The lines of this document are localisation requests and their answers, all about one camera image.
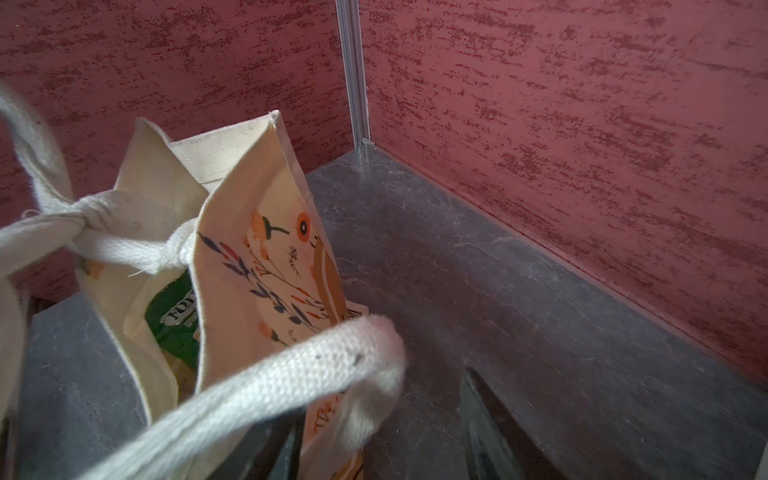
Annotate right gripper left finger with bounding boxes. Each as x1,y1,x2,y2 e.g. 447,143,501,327
207,409,306,480

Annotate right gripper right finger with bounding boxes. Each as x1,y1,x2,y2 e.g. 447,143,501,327
460,368,565,480

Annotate green Fox's candy bag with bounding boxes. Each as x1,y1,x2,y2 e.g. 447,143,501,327
144,271,200,371

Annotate cream canvas tote bag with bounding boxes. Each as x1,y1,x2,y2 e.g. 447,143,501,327
1,86,406,479

